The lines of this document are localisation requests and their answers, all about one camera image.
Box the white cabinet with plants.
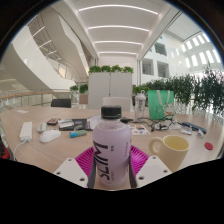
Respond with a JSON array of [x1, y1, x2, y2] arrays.
[[87, 64, 135, 109]]

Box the green printed tote bag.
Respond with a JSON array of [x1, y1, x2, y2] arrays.
[[147, 89, 176, 121]]

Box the pale yellow mug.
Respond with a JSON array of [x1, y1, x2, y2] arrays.
[[148, 134, 191, 173]]

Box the small white device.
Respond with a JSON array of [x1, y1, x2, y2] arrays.
[[36, 121, 48, 134]]

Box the clear plastic water bottle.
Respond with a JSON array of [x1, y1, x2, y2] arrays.
[[134, 90, 147, 122]]

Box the white computer mouse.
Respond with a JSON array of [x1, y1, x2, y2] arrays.
[[39, 128, 62, 144]]

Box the black tangled cables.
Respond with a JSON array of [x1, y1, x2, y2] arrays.
[[139, 116, 183, 132]]

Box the laptop on red case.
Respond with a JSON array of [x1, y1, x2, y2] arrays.
[[0, 136, 11, 160]]

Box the white power strip cable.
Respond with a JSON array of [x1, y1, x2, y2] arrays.
[[12, 139, 28, 161]]

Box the white paper card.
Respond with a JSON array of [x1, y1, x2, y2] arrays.
[[179, 128, 193, 136]]

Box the pale purple black-capped drink bottle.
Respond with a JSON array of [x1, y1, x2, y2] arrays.
[[92, 105, 133, 190]]

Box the colourful sticker sheet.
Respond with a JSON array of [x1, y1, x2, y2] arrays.
[[128, 123, 152, 136]]

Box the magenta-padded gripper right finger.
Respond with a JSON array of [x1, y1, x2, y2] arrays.
[[128, 144, 173, 189]]

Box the turquoise marker pen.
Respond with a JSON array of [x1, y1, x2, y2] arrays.
[[69, 129, 88, 139]]

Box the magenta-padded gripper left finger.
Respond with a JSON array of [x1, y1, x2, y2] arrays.
[[53, 145, 98, 189]]

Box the green hedge plant row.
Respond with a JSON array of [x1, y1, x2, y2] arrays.
[[132, 66, 224, 118]]

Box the white office chair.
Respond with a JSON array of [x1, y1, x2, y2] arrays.
[[102, 96, 132, 113]]

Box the small red and black case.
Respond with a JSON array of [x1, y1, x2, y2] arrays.
[[46, 117, 60, 126]]

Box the black office chair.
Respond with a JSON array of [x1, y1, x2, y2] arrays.
[[50, 98, 72, 109]]

